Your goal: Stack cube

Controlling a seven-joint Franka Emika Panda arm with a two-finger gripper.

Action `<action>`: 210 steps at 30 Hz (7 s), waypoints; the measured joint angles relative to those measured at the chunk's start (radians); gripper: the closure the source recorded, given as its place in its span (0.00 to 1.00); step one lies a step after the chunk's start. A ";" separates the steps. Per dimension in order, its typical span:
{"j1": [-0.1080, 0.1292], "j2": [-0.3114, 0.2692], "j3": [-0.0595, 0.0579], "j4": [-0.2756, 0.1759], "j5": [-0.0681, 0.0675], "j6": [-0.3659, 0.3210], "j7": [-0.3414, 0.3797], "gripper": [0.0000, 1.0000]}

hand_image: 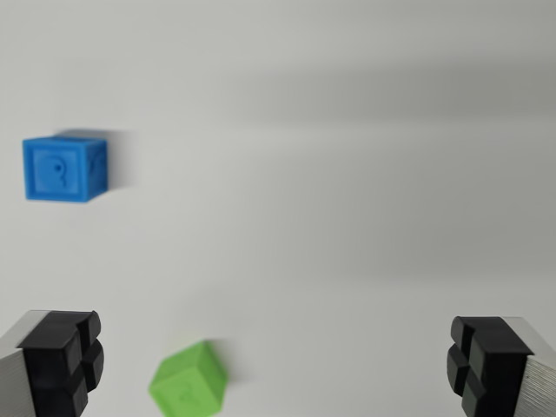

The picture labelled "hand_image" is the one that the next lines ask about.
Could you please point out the black-padded silver gripper right finger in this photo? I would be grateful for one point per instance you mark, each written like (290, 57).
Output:
(499, 365)

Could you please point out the green embossed cube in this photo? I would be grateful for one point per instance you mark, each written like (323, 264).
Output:
(189, 382)

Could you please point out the blue embossed cube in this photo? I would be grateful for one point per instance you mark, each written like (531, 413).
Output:
(61, 169)

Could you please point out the black-padded silver gripper left finger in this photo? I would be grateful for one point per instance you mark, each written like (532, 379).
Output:
(48, 365)

